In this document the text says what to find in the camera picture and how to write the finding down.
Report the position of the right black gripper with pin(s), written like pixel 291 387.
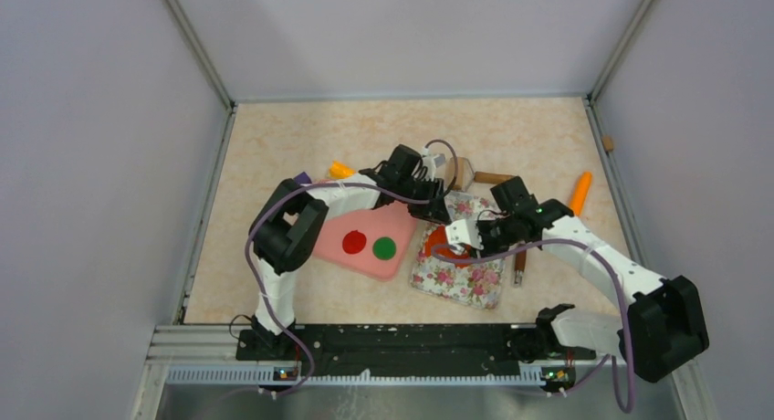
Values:
pixel 487 249

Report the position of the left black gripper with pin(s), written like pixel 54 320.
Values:
pixel 434 213

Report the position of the floral patterned tray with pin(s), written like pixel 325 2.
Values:
pixel 478 286

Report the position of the wooden rolling pin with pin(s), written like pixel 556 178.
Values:
pixel 460 175

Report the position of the orange-red dough piece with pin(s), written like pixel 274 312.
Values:
pixel 438 245

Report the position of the pink plastic tray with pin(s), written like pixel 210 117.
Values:
pixel 370 242

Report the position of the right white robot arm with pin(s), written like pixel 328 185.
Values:
pixel 661 324

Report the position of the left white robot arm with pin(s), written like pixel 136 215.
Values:
pixel 282 237

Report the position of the green dough disc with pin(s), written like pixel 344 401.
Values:
pixel 384 248

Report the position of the red dough disc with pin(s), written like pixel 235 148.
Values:
pixel 353 242

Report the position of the orange yellow green block stack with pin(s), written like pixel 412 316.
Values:
pixel 339 170

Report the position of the orange toy carrot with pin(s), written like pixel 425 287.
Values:
pixel 580 193

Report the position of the purple toy block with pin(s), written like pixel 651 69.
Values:
pixel 302 178

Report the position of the small wooden cork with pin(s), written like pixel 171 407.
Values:
pixel 607 143

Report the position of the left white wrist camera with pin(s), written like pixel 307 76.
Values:
pixel 431 164

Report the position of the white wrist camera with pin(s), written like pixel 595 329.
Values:
pixel 462 235
pixel 431 164

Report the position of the metal scraper wooden handle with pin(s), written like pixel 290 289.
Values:
pixel 520 262

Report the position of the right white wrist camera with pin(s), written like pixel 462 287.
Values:
pixel 462 235

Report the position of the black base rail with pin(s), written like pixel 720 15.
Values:
pixel 407 350

